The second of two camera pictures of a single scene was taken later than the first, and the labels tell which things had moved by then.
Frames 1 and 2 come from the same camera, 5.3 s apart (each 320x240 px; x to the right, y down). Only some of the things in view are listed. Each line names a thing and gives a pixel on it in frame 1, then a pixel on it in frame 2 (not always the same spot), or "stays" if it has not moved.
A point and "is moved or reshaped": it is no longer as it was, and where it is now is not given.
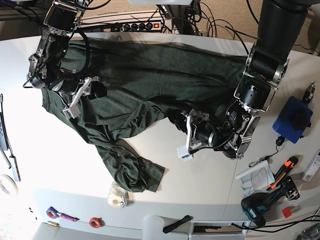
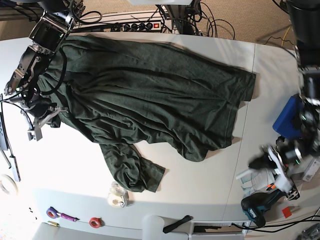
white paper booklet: (257, 179) stays
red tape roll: (96, 222) stays
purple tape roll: (51, 213) stays
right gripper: (209, 134) → (291, 151)
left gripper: (69, 87) → (38, 107)
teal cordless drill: (255, 206) stays
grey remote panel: (3, 141) stays
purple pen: (65, 216) stays
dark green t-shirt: (129, 77) is moved or reshaped
